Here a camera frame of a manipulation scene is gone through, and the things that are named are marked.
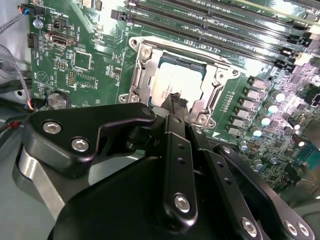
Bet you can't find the silver square CPU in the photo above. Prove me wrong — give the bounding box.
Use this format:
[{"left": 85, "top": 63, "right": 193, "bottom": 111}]
[{"left": 148, "top": 53, "right": 208, "bottom": 111}]

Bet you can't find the thin wire locking lever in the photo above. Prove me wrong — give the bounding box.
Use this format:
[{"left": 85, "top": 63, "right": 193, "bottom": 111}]
[{"left": 139, "top": 39, "right": 241, "bottom": 76}]

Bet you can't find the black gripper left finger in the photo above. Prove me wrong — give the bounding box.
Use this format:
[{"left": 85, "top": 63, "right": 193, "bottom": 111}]
[{"left": 12, "top": 93, "right": 200, "bottom": 225}]

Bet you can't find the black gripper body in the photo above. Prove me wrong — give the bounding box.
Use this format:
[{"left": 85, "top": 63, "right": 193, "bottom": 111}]
[{"left": 47, "top": 157, "right": 236, "bottom": 240}]

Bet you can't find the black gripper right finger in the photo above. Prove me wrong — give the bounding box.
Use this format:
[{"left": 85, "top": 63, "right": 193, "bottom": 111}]
[{"left": 179, "top": 94, "right": 316, "bottom": 240}]

